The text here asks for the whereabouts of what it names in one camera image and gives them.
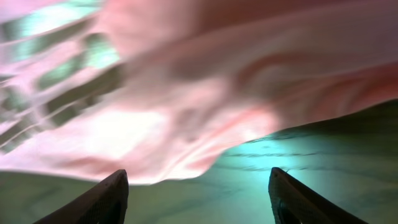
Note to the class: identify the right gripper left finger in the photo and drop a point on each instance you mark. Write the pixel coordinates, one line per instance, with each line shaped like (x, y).
(105, 203)

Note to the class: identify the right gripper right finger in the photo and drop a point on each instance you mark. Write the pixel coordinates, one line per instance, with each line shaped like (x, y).
(293, 202)

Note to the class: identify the salmon pink printed t-shirt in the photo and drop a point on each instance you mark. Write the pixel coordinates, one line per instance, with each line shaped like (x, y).
(162, 88)

